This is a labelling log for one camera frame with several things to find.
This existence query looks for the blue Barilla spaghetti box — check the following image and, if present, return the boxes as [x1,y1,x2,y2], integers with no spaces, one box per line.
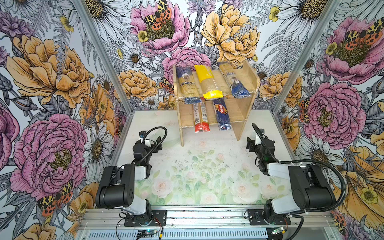
[213,98,232,131]

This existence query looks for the red clear spaghetti bag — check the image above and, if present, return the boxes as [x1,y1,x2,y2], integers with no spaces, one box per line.
[193,100,210,133]

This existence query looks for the dark blue spaghetti bag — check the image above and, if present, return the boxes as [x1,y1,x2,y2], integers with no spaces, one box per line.
[176,67,202,104]

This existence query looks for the yellow spaghetti bag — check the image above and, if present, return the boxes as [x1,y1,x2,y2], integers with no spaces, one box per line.
[195,65,224,100]

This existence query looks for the blue gold spaghetti bag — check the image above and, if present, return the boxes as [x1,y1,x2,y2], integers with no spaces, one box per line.
[218,62,251,99]

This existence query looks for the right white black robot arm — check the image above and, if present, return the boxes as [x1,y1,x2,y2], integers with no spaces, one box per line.
[247,124,337,224]

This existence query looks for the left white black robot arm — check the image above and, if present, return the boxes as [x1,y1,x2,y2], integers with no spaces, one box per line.
[95,127,168,227]

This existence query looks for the wooden two-tier shelf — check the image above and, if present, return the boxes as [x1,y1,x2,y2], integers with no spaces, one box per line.
[173,60,260,146]

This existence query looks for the small green circuit board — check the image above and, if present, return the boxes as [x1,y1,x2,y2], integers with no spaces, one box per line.
[136,229,160,239]

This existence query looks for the right small circuit board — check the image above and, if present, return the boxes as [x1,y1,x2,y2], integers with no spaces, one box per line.
[271,227,286,235]

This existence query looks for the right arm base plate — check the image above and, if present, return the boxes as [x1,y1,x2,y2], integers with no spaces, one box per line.
[244,209,291,226]

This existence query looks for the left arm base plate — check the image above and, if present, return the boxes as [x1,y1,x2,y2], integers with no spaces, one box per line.
[124,210,168,227]

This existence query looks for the aluminium front rail frame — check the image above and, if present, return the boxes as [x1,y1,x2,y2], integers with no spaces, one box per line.
[76,205,343,240]

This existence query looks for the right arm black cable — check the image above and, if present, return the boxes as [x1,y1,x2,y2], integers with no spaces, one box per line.
[251,122,348,213]

